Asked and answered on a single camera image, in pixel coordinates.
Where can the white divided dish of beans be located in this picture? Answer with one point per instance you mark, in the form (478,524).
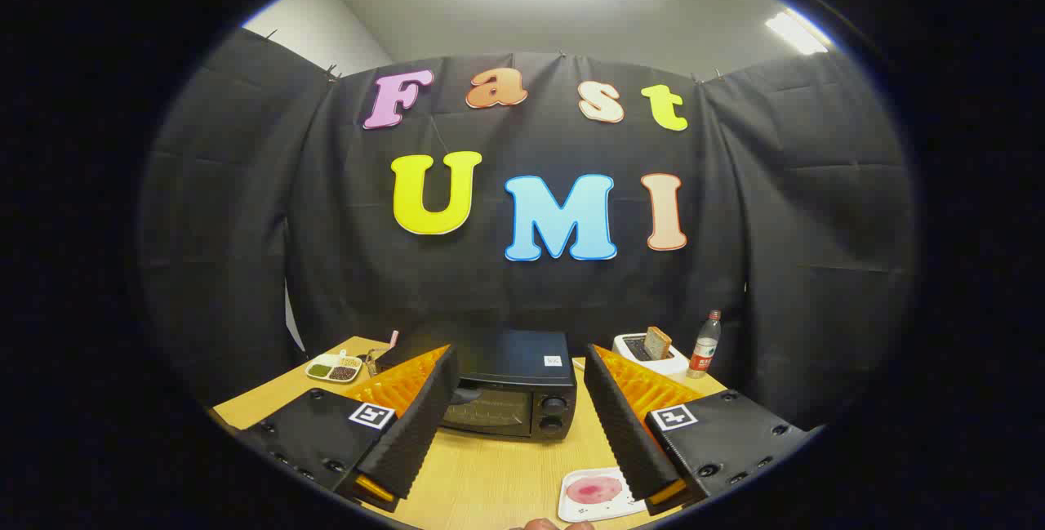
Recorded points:
(335,370)

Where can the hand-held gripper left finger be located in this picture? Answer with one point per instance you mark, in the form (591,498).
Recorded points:
(416,432)

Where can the white square plate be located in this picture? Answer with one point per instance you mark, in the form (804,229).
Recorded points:
(575,509)

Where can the white pop-up toaster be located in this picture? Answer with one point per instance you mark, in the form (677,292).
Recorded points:
(669,362)

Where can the clear red label water bottle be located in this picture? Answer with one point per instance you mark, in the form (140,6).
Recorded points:
(704,350)

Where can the brown bread slice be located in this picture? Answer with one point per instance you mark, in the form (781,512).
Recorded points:
(657,342)

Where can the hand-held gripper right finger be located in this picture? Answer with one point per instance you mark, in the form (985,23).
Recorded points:
(624,432)

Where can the black toaster oven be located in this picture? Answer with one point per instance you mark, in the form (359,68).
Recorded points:
(514,358)

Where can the pink ham slice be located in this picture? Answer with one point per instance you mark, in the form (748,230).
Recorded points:
(593,489)

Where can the small metal utensil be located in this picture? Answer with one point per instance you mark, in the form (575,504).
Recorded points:
(374,362)

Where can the narrow ceiling light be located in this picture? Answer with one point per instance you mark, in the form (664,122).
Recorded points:
(796,32)

